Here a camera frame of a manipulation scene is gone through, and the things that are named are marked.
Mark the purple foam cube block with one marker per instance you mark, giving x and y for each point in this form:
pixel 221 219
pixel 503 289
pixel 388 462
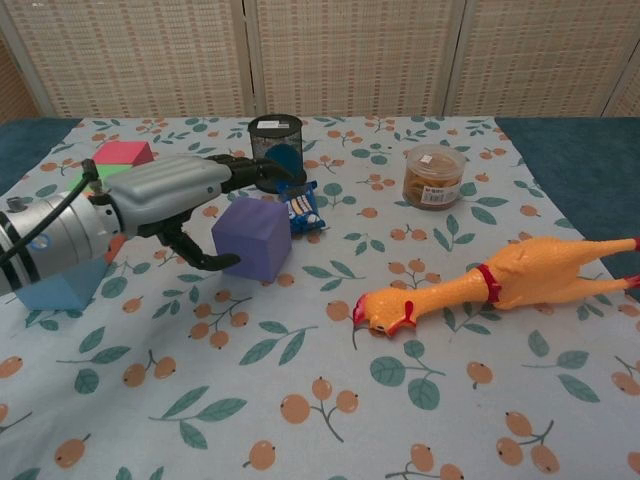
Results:
pixel 250 240

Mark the black mesh pen holder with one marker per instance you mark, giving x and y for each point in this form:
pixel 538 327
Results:
pixel 275 137

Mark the floral print tablecloth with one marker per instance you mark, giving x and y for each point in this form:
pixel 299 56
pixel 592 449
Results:
pixel 320 390

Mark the light blue foam cube block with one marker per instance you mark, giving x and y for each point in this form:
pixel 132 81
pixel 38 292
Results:
pixel 60 295

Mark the green foam cube block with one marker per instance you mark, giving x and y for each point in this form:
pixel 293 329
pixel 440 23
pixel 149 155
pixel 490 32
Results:
pixel 116 170

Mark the pink foam cube block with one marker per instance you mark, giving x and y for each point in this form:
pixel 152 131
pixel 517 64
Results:
pixel 122 152

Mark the clear jar of rubber bands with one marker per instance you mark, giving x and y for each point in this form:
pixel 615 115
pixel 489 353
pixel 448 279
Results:
pixel 432 180

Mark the beige bamboo screen panel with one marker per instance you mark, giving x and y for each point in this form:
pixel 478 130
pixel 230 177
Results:
pixel 135 60
pixel 627 100
pixel 355 60
pixel 540 60

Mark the blue cookie snack packet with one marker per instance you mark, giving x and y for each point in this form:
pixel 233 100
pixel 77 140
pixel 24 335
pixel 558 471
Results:
pixel 302 212

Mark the yellow rubber chicken toy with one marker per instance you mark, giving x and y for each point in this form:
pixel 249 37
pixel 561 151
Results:
pixel 525 275

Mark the brown bamboo screen panel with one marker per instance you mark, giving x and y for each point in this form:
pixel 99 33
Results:
pixel 12 95

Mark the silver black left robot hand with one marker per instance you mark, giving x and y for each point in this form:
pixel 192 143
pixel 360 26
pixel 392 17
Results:
pixel 165 190

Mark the orange foam cube block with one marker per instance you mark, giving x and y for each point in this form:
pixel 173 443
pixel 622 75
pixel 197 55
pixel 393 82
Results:
pixel 114 247

